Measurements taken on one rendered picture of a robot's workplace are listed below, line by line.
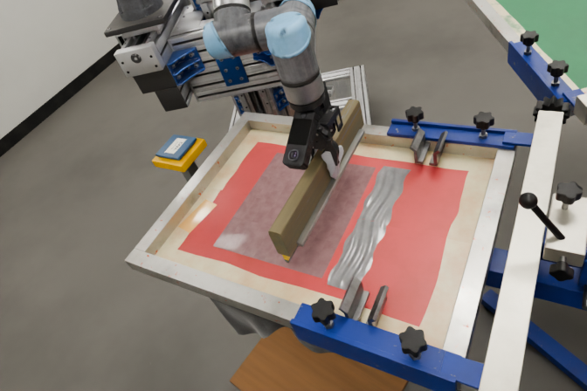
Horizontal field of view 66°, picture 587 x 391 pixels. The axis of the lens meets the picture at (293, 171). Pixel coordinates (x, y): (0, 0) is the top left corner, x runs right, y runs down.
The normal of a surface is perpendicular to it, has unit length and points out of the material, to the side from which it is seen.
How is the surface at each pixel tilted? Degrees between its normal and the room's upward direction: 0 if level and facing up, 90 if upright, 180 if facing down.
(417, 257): 0
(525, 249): 0
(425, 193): 0
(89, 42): 90
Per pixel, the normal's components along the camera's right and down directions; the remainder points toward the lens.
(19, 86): 0.86, 0.15
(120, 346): -0.26, -0.70
